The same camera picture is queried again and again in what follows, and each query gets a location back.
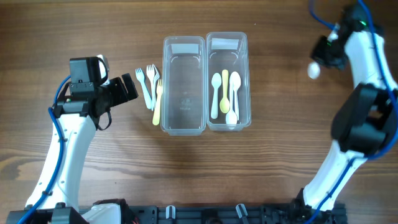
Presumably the light blue plastic fork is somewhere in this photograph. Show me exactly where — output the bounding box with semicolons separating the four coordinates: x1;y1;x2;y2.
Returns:
135;68;152;110

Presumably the white spoon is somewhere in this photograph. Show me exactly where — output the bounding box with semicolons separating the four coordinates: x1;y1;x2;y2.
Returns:
307;62;320;80
230;72;241;119

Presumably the white plastic fork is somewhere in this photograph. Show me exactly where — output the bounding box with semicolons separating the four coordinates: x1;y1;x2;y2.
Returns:
146;65;155;110

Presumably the yellow plastic fork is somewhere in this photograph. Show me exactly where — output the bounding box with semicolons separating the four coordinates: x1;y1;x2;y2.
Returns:
152;79;163;126

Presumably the white spoon diagonal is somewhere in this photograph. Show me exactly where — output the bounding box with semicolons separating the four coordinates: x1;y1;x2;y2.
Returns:
211;73;222;119

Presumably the yellow plastic spoon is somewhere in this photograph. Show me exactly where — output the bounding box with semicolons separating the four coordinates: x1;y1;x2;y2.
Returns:
220;70;229;114

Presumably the white spoon bowl down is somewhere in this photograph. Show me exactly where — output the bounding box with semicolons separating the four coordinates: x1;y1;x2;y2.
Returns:
226;78;238;129

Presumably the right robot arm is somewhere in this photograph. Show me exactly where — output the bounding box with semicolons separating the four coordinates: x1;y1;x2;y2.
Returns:
290;1;397;223

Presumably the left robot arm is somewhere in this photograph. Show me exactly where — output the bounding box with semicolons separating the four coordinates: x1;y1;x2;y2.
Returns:
7;55;139;223

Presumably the left clear plastic container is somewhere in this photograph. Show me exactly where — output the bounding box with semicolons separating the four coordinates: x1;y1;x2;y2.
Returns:
161;36;206;136

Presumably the clear plastic container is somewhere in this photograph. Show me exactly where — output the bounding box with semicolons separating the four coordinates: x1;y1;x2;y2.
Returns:
205;32;251;131
161;36;206;136

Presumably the right clear plastic container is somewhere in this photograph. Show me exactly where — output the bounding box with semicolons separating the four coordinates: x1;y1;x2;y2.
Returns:
205;32;251;131

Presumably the left blue cable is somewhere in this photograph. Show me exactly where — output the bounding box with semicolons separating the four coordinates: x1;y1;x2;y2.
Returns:
17;74;72;224

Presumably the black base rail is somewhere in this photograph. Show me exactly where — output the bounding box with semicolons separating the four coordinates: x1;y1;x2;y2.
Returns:
130;203;348;224

